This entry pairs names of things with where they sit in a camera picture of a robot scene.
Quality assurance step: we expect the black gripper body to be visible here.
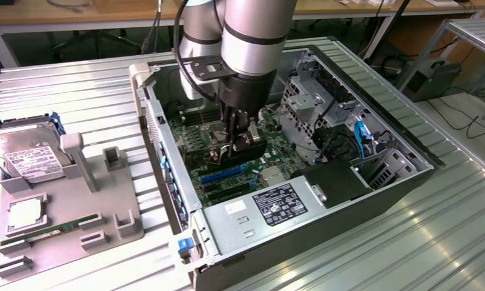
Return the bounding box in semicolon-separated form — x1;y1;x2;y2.
218;69;278;118

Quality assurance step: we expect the green low-profile GPU card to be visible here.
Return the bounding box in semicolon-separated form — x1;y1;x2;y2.
183;141;267;172

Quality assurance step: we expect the CPU socket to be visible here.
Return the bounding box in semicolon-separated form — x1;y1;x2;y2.
203;121;229;143

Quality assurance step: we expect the green Dell motherboard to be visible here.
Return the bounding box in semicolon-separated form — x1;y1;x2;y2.
167;102;307;207

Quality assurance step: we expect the blue expansion slot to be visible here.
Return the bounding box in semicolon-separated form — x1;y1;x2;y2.
199;173;245;185
199;164;250;179

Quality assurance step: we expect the metal disk bay cage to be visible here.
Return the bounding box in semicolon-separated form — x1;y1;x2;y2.
281;48;374;128

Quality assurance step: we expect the silver finned chipset heatsink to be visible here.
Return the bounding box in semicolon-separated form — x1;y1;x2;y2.
259;168;286;186

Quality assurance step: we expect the black expansion slot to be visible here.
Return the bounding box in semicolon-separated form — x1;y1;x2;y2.
205;190;254;204
203;183;251;196

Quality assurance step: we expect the black plastic air shroud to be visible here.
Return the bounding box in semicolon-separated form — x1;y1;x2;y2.
291;158;375;210

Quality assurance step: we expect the silver power supply unit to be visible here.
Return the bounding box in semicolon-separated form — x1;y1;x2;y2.
190;178;329;257

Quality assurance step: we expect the perforated metal bay cage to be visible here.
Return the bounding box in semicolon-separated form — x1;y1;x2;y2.
349;147;434;191

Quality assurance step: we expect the open black PC case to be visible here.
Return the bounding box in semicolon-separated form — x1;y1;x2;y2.
127;44;445;291

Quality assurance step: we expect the black office chair base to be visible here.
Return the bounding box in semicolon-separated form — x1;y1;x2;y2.
50;28;142;60

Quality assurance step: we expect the blue plastic disk caddy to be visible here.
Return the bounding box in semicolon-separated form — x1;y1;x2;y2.
0;111;69;143

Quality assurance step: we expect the black equipment box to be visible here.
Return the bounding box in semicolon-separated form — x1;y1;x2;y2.
394;59;463;103

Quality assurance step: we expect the silver hard disk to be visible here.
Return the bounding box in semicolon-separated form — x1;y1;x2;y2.
0;122;73;184

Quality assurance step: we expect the green RAM stick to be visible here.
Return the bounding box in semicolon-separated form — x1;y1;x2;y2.
0;213;101;247

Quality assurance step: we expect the grey plastic parts rack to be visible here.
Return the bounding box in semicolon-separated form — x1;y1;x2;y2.
0;133;146;279

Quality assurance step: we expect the silver CPU chip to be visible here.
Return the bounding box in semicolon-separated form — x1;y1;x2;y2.
7;201;43;231

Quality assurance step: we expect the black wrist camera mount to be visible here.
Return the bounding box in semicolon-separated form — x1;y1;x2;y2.
187;55;238;83

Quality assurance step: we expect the black wire bundle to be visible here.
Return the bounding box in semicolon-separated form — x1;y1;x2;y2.
310;124;354;163

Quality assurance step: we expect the blue data wire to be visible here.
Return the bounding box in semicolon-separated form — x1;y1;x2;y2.
353;120;373;160

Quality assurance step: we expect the grey hanging cable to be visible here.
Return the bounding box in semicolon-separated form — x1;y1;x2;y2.
142;0;163;55

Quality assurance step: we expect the black coiled floor cable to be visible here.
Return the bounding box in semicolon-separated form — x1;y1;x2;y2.
370;53;411;79

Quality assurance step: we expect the wooden desk with white frame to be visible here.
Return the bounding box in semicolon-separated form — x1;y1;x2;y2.
0;0;485;69

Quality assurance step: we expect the aluminium profile frame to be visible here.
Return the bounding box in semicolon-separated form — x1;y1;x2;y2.
425;18;485;75

